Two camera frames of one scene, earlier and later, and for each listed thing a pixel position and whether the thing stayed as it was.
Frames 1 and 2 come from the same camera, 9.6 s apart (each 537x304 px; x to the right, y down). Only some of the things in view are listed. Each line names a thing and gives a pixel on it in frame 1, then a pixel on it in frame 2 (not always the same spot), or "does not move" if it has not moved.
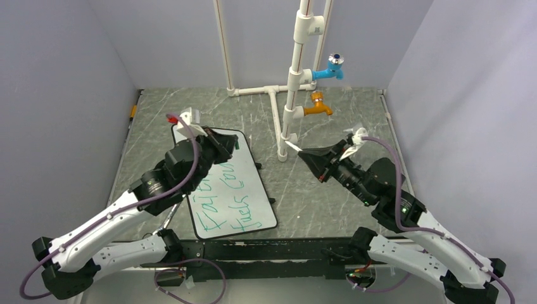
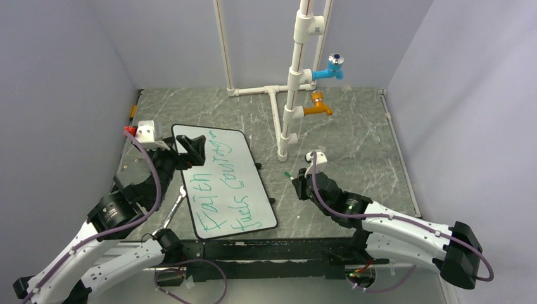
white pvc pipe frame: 307,23 does not move
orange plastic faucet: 316,97 does not move
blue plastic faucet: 334,69 does not move
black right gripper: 321,160 -> 300,182
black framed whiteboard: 234,197 does not move
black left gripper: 223,144 -> 195,147
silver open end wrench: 171,213 does not move
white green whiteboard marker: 293,146 -> 288,175
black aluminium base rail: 271,259 does not move
